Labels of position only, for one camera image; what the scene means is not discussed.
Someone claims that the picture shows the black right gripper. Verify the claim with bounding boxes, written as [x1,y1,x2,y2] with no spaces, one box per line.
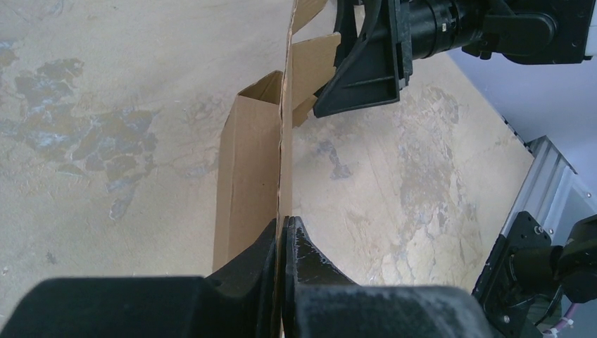
[313,0,489,118]

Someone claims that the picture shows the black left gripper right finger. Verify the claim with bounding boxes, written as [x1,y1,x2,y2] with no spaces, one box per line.
[282,217,492,337]

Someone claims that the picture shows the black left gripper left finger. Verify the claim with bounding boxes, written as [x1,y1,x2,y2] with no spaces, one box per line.
[1,222,278,337]

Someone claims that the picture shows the brown cardboard box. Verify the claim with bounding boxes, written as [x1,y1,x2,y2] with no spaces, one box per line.
[206,1,341,337]

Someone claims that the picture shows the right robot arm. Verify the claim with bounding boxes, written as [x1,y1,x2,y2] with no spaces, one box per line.
[313,0,596,118]

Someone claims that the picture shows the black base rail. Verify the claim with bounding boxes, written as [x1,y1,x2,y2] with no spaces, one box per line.
[471,211,597,338]

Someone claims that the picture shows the aluminium frame rail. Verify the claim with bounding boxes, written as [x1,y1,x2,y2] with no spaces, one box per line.
[501,136,596,244]

